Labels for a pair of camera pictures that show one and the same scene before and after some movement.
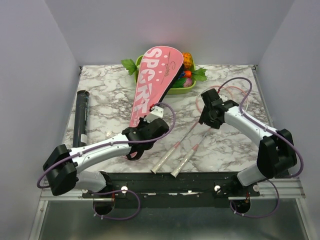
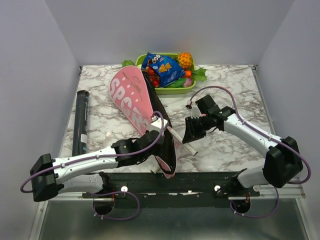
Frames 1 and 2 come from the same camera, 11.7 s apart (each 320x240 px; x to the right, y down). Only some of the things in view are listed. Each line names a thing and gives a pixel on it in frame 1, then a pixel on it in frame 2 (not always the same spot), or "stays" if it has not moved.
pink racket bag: (160, 65) -> (135, 94)
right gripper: (215, 124) -> (191, 133)
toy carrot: (188, 73) stays
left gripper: (142, 122) -> (158, 152)
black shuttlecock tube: (80, 137) stays
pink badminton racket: (159, 165) -> (222, 97)
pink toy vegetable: (188, 83) stays
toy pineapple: (188, 62) stays
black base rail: (173, 185) stays
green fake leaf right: (199, 74) stays
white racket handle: (181, 165) -> (155, 169)
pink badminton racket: (179, 169) -> (155, 169)
